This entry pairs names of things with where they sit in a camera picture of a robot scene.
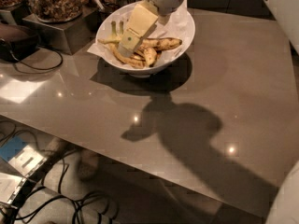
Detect short middle banana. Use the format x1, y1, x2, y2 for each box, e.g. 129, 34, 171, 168
143, 47, 158, 67

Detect dark round appliance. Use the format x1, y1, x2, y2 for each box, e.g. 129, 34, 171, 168
0, 20, 39, 62

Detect long top banana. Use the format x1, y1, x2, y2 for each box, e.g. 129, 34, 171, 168
98, 18, 184, 52

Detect black appliance cable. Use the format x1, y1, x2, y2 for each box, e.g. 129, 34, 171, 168
0, 38, 64, 72

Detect grey metal stand block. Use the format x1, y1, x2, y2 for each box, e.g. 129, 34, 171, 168
23, 7, 97, 54

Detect white paper liner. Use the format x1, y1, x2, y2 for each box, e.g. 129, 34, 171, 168
88, 2, 195, 75

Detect white ceramic bowl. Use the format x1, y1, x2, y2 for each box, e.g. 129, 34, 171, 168
88, 1, 195, 77

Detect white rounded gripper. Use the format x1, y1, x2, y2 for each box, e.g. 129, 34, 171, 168
118, 0, 184, 57

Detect silver electronics box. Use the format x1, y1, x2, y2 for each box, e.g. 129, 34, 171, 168
0, 136, 47, 208

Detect glass jar of nuts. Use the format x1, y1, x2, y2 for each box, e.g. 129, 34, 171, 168
27, 0, 82, 23

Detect black floor cables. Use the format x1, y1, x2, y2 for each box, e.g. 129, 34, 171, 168
0, 119, 120, 224

